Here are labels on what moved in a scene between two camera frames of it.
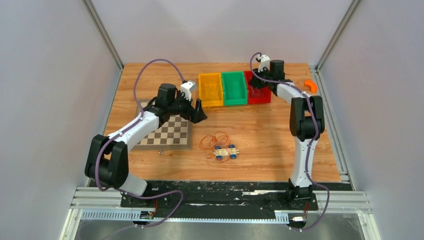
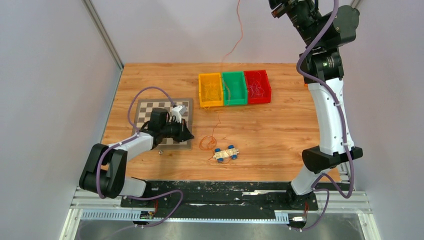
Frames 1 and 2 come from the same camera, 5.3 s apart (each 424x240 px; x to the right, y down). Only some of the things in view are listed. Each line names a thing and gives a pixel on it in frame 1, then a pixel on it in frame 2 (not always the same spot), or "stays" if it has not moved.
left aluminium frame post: [104, 34] stays
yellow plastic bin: [211, 89] stays
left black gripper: [195, 115] to [184, 133]
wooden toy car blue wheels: [220, 152] stays
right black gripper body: [265, 75] to [283, 6]
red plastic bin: [257, 95] stays
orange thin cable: [219, 143] to [212, 108]
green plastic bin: [234, 88] stays
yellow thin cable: [212, 93] stays
